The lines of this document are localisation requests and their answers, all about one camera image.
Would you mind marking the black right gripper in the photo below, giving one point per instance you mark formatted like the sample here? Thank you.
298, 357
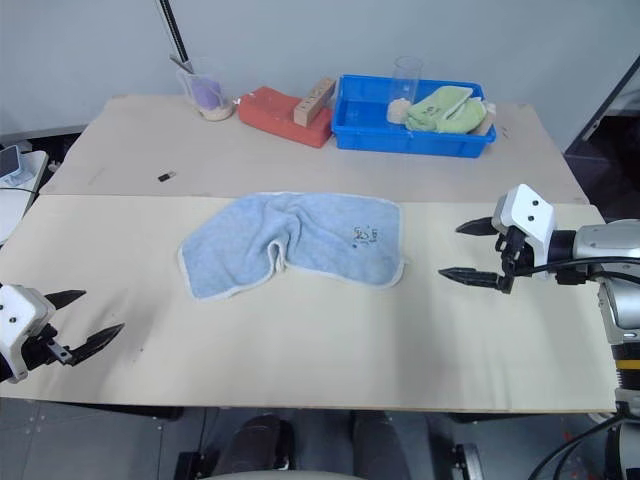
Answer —
515, 252

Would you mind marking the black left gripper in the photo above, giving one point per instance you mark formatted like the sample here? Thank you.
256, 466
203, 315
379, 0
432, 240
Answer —
42, 347

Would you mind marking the light blue towel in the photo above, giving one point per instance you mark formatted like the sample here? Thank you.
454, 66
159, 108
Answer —
320, 240

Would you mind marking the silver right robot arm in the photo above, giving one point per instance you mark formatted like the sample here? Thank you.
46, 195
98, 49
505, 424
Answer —
602, 240

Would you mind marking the green cloth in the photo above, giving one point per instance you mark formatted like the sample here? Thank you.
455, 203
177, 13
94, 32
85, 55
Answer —
440, 112

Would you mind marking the white device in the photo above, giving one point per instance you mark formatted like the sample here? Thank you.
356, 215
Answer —
20, 205

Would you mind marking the blue plastic bin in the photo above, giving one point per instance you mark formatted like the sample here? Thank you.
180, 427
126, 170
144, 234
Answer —
365, 137

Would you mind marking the beige round sponge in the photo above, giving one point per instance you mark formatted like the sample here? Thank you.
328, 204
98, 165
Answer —
398, 112

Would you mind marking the small black clip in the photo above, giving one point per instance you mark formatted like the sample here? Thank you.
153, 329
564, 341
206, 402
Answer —
167, 176

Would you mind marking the dark cabinet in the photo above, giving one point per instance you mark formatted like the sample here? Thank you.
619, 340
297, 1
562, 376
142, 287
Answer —
612, 150

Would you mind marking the black table foot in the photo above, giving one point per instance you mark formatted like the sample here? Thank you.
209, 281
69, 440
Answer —
465, 462

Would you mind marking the dark rounded shape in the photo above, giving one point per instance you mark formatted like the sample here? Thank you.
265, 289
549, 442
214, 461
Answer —
257, 442

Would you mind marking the wooden rectangular block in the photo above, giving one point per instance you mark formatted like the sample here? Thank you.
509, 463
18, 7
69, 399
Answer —
312, 102

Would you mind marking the clear plastic measuring cup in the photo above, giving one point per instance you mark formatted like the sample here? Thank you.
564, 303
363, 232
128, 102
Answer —
212, 112

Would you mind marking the red brick block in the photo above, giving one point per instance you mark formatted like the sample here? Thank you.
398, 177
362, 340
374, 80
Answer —
270, 112

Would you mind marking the purple scoop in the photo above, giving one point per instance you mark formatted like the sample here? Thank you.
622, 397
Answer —
205, 92

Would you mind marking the black metal rod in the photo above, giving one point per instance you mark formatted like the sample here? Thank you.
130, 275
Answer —
175, 35

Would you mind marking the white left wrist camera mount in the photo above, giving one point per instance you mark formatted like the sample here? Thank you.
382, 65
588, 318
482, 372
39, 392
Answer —
20, 312

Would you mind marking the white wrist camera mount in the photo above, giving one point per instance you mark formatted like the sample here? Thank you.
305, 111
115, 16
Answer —
20, 312
527, 212

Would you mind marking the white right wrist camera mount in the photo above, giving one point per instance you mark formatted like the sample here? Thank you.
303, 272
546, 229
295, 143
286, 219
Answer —
527, 212

